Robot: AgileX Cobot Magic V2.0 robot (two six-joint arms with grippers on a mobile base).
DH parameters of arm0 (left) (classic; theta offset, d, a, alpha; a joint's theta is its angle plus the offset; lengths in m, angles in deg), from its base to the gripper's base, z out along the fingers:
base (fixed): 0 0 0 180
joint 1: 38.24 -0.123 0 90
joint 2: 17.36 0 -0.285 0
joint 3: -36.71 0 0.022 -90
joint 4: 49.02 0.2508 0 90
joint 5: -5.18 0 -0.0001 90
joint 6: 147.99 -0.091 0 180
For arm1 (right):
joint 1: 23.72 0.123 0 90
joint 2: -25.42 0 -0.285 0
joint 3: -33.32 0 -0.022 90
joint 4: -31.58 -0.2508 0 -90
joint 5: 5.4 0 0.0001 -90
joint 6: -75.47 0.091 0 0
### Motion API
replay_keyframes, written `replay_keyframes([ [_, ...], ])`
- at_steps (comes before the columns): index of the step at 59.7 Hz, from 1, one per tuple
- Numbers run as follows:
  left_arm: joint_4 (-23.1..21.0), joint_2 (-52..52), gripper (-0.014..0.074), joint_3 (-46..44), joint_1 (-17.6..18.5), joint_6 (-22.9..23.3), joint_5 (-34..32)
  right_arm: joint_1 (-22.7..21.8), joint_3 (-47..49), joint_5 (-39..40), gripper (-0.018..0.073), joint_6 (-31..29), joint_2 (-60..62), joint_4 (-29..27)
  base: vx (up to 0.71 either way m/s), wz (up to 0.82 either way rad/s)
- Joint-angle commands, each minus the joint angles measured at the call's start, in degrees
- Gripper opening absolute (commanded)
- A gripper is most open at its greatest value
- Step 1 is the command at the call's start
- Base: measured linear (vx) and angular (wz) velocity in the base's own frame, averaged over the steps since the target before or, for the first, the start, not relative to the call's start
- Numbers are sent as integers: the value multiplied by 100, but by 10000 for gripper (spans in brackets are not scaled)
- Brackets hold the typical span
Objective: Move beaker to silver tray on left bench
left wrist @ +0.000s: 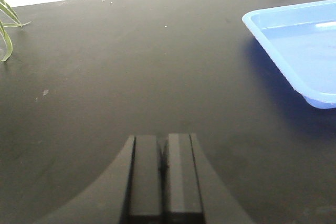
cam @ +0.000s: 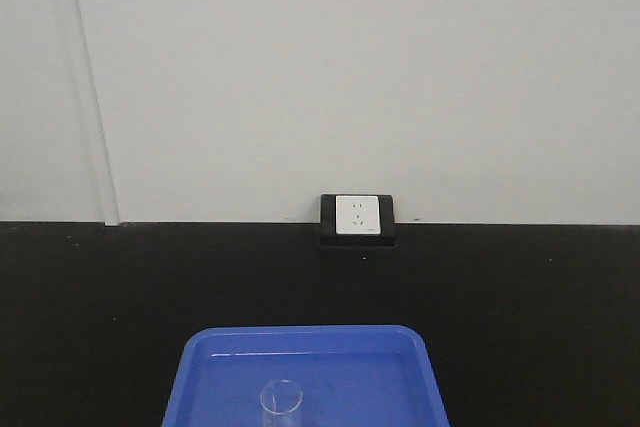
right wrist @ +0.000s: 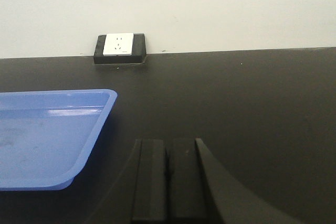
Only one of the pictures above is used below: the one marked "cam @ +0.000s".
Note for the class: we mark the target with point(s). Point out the clear glass beaker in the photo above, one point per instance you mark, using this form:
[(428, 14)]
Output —
[(281, 401)]

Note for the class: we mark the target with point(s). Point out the blue plastic tray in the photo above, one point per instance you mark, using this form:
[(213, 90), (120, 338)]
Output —
[(354, 375)]

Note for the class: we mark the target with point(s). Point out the white wall power socket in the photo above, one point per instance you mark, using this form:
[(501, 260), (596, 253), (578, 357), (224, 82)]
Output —
[(357, 215)]

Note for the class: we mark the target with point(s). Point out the black socket housing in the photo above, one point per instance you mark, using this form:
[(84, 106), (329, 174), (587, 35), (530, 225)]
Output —
[(329, 237)]

